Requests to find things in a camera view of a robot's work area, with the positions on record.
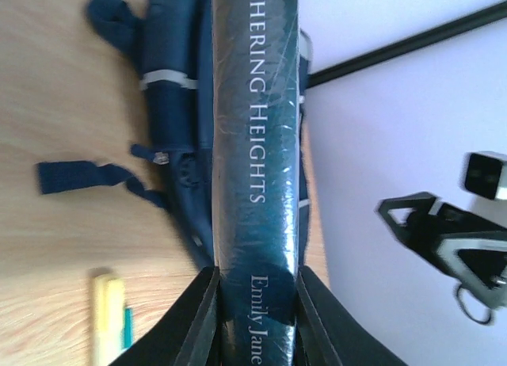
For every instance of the dark Wuthering Heights book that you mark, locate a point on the dark Wuthering Heights book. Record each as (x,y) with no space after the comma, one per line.
(255,186)

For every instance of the yellow highlighter pen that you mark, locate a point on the yellow highlighter pen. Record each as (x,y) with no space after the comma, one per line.
(107,313)

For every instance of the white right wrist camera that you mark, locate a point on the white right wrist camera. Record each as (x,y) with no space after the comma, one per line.
(484,174)

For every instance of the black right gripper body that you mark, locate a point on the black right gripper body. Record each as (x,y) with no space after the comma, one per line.
(429,231)

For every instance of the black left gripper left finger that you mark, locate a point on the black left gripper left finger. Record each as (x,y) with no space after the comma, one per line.
(188,332)

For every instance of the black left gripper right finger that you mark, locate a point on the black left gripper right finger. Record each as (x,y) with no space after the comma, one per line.
(327,334)

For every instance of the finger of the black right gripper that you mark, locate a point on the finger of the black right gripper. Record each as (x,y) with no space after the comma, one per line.
(480,266)
(399,212)

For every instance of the navy blue student backpack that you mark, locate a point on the navy blue student backpack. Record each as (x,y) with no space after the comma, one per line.
(171,51)

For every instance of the green marker pen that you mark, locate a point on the green marker pen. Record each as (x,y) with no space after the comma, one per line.
(128,329)

